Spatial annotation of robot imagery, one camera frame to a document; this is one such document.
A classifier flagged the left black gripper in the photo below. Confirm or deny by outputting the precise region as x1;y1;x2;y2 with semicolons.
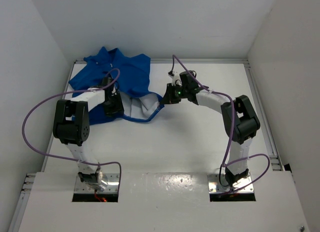
101;93;123;117

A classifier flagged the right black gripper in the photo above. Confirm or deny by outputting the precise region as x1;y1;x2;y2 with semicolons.
161;83;189;104

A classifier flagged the blue zip-up jacket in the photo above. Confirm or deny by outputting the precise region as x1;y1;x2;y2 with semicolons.
68;47;165;125

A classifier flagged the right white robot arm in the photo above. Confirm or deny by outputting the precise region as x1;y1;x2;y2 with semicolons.
160;71;261;187

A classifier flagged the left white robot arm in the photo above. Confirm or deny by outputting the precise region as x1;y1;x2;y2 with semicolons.
53;75;124;191

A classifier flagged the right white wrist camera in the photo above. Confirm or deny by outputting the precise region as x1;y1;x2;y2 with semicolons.
168;71;182;86

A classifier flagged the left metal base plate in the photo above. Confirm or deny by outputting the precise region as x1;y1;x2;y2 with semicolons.
73;173;120;195

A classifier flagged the metal base plate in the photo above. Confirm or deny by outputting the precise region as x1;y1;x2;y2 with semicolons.
73;173;120;195
207;173;256;194

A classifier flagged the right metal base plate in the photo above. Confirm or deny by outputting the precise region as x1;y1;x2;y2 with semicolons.
207;173;256;194

